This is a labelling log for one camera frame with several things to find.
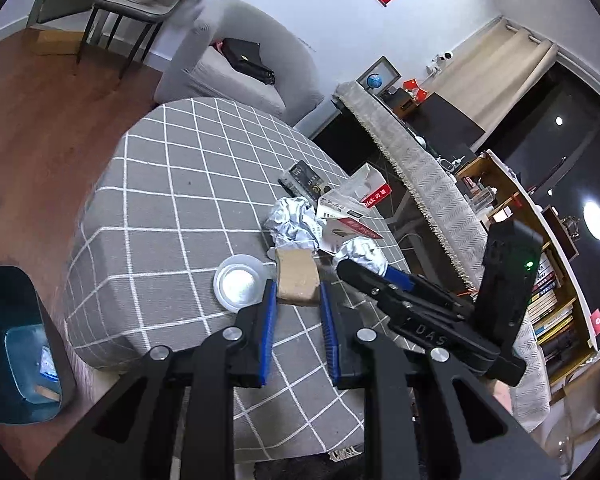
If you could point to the white security camera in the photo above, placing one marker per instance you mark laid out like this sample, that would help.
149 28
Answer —
445 58

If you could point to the beige fringed table runner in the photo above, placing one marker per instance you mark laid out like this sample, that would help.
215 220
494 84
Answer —
420 160

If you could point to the grey checked tablecloth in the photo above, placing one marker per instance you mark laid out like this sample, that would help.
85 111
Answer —
170 210

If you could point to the small red box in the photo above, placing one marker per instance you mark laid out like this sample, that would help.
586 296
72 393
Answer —
412 87

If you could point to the blue and white packet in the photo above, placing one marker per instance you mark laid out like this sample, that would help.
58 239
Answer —
47 362

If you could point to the foil ball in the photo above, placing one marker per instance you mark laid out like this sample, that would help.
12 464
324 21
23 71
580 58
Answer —
360 252
292 220

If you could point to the white box with red band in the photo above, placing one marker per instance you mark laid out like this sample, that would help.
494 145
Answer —
347 230

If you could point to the beige curtain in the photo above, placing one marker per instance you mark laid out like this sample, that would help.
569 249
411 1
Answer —
485 70

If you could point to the grey armchair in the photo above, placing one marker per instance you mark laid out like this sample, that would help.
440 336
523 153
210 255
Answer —
260 30

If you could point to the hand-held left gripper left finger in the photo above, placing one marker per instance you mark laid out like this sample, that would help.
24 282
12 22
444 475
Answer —
266 332

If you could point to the clear glass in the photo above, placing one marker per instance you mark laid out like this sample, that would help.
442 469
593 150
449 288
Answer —
560 450

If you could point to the clear plastic lid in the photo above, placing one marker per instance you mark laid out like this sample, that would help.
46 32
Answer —
237 282

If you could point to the white printed box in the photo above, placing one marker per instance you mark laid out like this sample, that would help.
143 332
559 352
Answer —
337 205

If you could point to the red and white box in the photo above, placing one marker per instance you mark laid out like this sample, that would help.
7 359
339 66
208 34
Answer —
370 187

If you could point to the black monitor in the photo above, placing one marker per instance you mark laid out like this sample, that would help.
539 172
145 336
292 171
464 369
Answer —
450 120

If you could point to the cardboard box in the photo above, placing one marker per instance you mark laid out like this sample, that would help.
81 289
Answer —
55 42

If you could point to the row of books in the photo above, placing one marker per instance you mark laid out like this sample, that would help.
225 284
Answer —
550 310

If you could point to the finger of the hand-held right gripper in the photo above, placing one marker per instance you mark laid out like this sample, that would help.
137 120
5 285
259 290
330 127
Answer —
397 277
360 272

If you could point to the black bag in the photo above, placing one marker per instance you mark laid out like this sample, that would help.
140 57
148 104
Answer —
245 55

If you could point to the wooden bookshelf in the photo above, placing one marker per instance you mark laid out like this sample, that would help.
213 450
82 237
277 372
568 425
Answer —
575 280

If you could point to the brown cardboard piece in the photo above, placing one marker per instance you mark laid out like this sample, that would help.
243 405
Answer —
295 272

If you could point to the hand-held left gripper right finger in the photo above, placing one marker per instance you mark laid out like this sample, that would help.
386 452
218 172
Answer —
328 335

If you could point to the teal trash bin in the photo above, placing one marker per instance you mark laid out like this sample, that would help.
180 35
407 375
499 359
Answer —
10 310

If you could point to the framed globe picture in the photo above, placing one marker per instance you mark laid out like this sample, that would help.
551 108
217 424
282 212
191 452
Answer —
375 80

